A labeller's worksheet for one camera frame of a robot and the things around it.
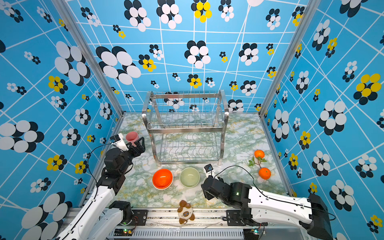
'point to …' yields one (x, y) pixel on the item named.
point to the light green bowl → (189, 177)
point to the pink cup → (132, 136)
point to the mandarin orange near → (265, 173)
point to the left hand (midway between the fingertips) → (139, 139)
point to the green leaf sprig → (252, 162)
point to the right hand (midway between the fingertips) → (207, 184)
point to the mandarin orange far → (259, 153)
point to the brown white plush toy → (185, 212)
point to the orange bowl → (162, 179)
